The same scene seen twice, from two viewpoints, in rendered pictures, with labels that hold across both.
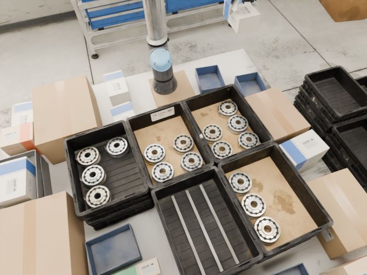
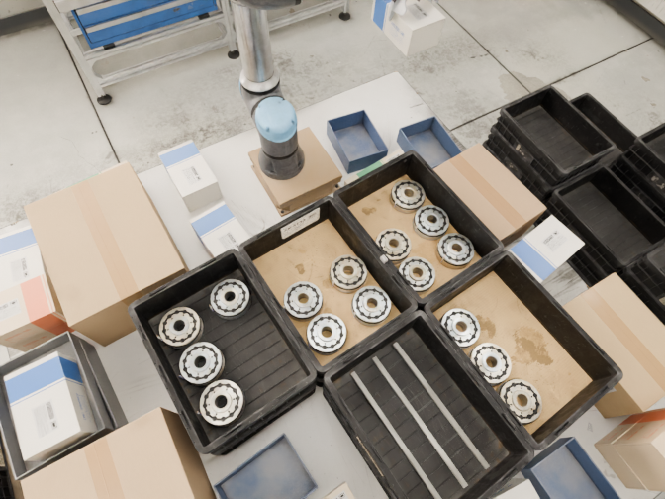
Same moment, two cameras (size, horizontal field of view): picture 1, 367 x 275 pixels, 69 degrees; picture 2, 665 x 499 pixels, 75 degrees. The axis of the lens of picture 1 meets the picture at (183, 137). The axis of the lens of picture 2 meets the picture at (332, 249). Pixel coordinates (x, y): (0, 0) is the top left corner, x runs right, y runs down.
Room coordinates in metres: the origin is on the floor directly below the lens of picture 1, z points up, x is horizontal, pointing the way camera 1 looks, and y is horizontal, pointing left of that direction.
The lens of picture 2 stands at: (0.26, 0.21, 1.94)
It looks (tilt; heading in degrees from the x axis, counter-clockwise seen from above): 63 degrees down; 341
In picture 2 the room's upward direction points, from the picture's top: 5 degrees clockwise
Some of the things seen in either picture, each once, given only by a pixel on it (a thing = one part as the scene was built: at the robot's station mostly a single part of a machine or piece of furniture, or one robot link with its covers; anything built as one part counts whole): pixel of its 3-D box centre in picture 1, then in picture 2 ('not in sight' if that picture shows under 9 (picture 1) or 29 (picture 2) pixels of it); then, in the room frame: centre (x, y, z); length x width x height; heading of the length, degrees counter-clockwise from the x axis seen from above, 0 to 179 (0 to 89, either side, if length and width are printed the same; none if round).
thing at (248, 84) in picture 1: (250, 88); (428, 148); (1.14, -0.44, 0.74); 0.20 x 0.15 x 0.07; 10
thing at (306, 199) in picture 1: (267, 197); (511, 347); (0.39, -0.34, 0.87); 0.40 x 0.30 x 0.11; 19
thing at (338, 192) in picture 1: (338, 212); (610, 345); (0.34, -0.66, 0.78); 0.30 x 0.22 x 0.16; 15
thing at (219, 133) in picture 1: (212, 132); (393, 244); (0.74, -0.15, 0.86); 0.10 x 0.10 x 0.01
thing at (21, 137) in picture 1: (20, 138); (27, 310); (0.81, 0.86, 0.81); 0.16 x 0.12 x 0.07; 104
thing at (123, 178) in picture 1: (107, 169); (225, 347); (0.57, 0.36, 0.87); 0.40 x 0.30 x 0.11; 19
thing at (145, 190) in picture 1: (104, 163); (221, 341); (0.57, 0.36, 0.92); 0.40 x 0.30 x 0.02; 19
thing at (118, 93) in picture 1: (117, 88); (190, 175); (1.21, 0.40, 0.75); 0.20 x 0.12 x 0.09; 17
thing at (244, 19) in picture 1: (240, 14); (406, 18); (1.37, -0.36, 1.09); 0.20 x 0.12 x 0.09; 15
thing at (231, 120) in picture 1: (237, 123); (431, 220); (0.79, -0.28, 0.86); 0.10 x 0.10 x 0.01
